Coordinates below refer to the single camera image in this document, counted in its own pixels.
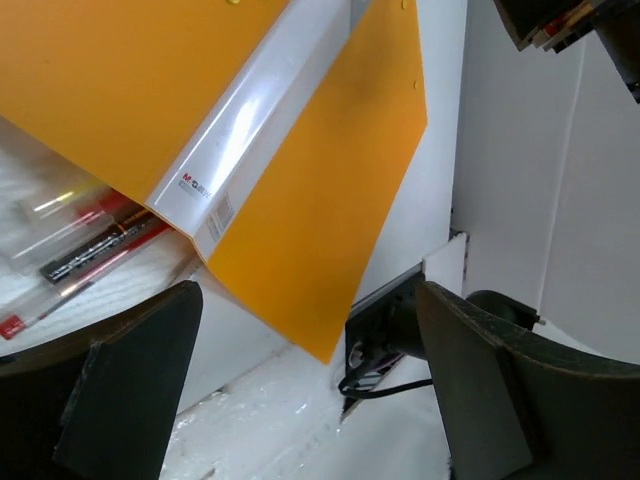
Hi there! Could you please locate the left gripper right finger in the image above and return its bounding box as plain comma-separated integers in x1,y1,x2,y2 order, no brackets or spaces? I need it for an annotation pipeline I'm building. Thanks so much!
416,281,639,479

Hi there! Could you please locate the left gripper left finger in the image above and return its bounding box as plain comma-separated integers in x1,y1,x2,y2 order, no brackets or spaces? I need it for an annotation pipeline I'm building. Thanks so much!
1,281,203,479

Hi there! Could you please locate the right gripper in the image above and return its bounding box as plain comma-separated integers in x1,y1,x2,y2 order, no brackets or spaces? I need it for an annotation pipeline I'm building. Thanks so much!
493,0,639,100

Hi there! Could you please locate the orange folder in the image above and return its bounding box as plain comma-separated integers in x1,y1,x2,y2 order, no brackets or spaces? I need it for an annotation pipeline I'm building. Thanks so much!
1,1,428,362

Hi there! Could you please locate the red capped pen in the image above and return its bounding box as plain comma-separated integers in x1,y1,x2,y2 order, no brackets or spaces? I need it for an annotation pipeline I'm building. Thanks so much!
1,221,171,340

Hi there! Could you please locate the black red pen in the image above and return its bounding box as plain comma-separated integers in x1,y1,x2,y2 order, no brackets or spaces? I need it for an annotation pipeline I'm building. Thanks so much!
39,209,160,285

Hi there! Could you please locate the red gel pen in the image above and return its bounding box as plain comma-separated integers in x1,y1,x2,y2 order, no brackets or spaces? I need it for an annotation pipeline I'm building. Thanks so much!
1,188,129,274

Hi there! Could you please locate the yellow clear pen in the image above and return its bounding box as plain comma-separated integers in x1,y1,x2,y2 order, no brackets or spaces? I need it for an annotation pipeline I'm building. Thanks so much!
18,176,108,224

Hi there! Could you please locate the metal mounting rail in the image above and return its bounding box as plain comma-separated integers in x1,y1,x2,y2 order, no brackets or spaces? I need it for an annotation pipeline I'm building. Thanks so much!
338,267,433,400

